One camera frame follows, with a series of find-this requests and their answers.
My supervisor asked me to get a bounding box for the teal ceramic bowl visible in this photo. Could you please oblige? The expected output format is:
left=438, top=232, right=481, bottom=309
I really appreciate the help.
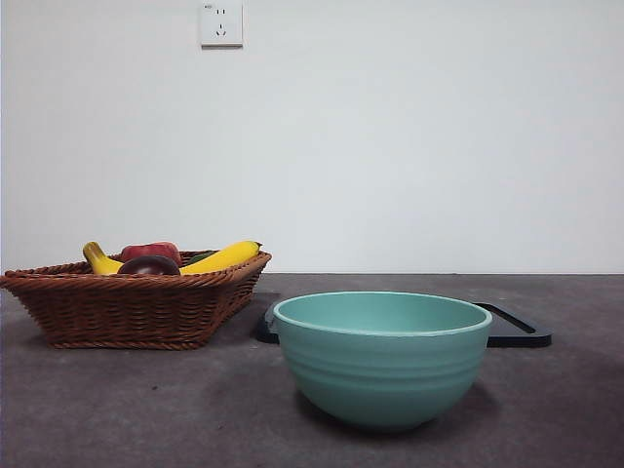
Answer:
left=271, top=291, right=493, bottom=433

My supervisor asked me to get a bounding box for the brown wicker basket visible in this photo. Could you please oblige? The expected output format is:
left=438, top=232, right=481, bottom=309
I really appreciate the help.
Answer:
left=0, top=251, right=273, bottom=350

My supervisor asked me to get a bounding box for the dark rectangular tray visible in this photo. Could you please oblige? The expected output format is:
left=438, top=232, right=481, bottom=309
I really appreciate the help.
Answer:
left=254, top=292, right=555, bottom=348

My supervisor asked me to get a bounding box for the red apple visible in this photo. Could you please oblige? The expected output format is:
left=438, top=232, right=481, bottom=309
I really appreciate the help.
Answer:
left=120, top=242, right=181, bottom=264

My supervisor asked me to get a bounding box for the white wall socket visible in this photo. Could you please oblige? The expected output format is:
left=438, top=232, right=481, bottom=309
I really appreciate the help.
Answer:
left=200, top=0, right=244, bottom=49

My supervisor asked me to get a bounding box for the dark red plum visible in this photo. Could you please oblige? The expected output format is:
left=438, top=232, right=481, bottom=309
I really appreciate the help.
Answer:
left=116, top=254, right=181, bottom=277

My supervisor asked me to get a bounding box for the yellow banana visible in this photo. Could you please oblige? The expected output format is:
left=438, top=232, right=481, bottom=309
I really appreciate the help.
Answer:
left=82, top=239, right=263, bottom=277

